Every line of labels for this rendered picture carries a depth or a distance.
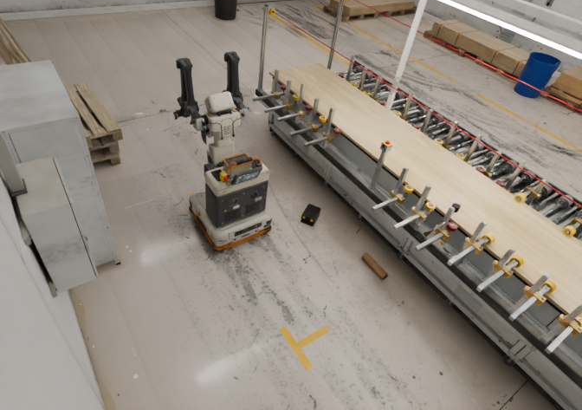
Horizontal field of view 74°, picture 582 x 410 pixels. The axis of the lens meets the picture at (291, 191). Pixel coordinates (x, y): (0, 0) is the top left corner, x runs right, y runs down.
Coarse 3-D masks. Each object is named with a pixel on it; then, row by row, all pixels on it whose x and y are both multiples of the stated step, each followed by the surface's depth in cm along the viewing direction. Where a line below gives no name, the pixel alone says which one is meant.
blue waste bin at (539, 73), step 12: (528, 60) 717; (540, 60) 736; (552, 60) 725; (528, 72) 718; (540, 72) 704; (552, 72) 703; (516, 84) 750; (528, 84) 725; (540, 84) 718; (528, 96) 737
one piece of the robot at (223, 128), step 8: (232, 112) 335; (208, 120) 329; (216, 120) 325; (224, 120) 330; (232, 120) 334; (216, 128) 329; (224, 128) 334; (232, 128) 338; (216, 136) 341; (224, 136) 338; (232, 136) 342; (216, 144) 350; (224, 144) 350; (232, 144) 357; (208, 152) 360; (216, 152) 351; (224, 152) 357; (232, 152) 362; (208, 160) 367; (216, 160) 357
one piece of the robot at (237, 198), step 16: (240, 160) 323; (256, 160) 334; (208, 176) 334; (224, 176) 321; (208, 192) 345; (224, 192) 333; (240, 192) 345; (256, 192) 359; (208, 208) 360; (224, 208) 346; (240, 208) 359; (256, 208) 373; (224, 224) 359
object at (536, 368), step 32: (320, 128) 437; (320, 160) 462; (352, 160) 408; (352, 192) 430; (384, 224) 403; (416, 256) 378; (480, 256) 313; (448, 288) 357; (512, 288) 298; (480, 320) 335; (544, 320) 284; (512, 352) 316; (576, 352) 272; (544, 384) 300
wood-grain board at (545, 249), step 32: (320, 64) 514; (320, 96) 447; (352, 96) 457; (352, 128) 404; (384, 128) 411; (416, 128) 420; (416, 160) 374; (448, 160) 381; (416, 192) 341; (448, 192) 343; (480, 192) 349; (512, 224) 322; (544, 224) 328; (512, 256) 295; (544, 256) 299; (576, 256) 303; (576, 288) 279
